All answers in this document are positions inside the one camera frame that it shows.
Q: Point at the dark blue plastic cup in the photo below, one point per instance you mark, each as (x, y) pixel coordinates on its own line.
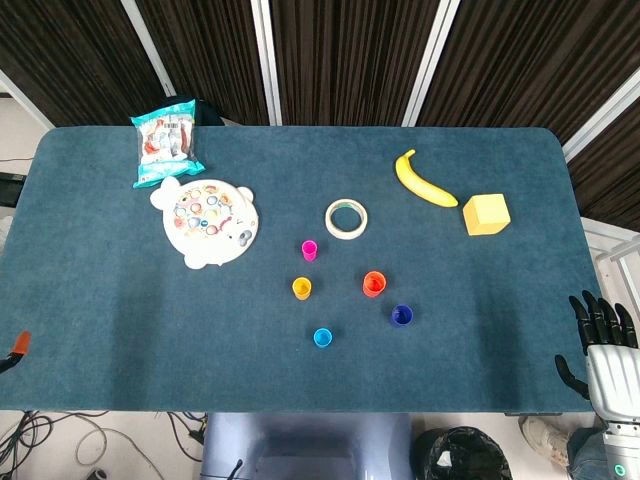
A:
(401, 317)

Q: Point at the blue carpet table cover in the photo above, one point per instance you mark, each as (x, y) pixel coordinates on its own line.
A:
(100, 300)

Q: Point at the teal snack bag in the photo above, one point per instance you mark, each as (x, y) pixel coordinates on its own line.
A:
(165, 145)

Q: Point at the yellow banana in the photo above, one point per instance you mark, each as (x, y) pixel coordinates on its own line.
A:
(420, 187)

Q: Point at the black box beside table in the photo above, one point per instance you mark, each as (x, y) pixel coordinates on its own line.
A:
(10, 192)

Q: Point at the black clamp orange tips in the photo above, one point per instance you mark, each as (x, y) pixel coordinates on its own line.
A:
(22, 342)

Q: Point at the light blue plastic cup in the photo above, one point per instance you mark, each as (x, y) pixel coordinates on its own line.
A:
(322, 338)

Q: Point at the black trash bin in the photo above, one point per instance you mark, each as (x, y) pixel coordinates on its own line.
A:
(465, 455)

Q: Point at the yellow foam cube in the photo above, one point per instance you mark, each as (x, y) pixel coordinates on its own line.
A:
(487, 215)

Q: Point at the yellow plastic cup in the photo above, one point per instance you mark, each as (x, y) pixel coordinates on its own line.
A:
(302, 290)

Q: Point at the person leg in jeans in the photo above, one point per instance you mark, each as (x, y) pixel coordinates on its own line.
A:
(585, 450)

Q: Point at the masking tape roll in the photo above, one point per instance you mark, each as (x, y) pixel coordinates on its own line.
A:
(330, 220)

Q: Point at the white fish toy board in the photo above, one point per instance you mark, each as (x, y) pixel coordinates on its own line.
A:
(200, 242)

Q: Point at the dark ribbed partition panel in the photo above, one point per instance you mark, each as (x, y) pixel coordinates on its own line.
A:
(75, 50)
(615, 175)
(210, 50)
(350, 50)
(525, 50)

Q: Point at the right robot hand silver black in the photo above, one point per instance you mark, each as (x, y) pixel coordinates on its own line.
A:
(612, 370)

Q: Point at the white sneaker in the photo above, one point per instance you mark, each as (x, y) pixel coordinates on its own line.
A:
(542, 437)

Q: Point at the orange plastic cup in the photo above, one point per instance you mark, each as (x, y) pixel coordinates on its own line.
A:
(373, 286)

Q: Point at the white metal rack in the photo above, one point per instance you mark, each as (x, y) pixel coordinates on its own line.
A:
(615, 250)

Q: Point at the black object behind table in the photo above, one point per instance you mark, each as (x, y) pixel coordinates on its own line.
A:
(207, 112)

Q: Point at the magenta plastic cup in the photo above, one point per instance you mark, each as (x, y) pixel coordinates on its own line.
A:
(309, 254)

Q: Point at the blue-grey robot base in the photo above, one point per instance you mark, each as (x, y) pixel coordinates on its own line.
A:
(300, 440)

